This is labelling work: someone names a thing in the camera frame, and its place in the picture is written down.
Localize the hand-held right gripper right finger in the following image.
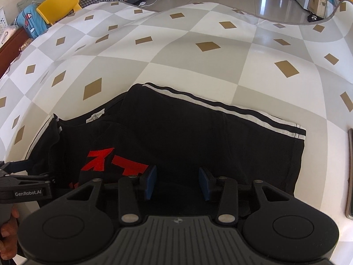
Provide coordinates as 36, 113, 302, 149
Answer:
199, 167, 290, 225

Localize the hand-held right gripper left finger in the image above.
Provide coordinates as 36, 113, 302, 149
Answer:
66, 165, 158, 225

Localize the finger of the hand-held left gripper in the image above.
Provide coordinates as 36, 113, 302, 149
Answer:
0, 160, 36, 176
0, 173, 55, 190

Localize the black t-shirt with red print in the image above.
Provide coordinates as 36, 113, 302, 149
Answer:
26, 83, 307, 219

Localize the person's left hand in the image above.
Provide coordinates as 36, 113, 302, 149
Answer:
0, 209, 20, 260

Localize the brown wooden cabinet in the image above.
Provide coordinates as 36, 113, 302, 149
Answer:
0, 28, 31, 73

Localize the blue printed cloth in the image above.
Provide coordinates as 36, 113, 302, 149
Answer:
14, 6, 51, 40

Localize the smartphone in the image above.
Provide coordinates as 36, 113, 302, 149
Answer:
345, 128, 353, 221

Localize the yellow plastic chair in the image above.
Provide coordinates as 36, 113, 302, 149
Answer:
36, 0, 83, 27

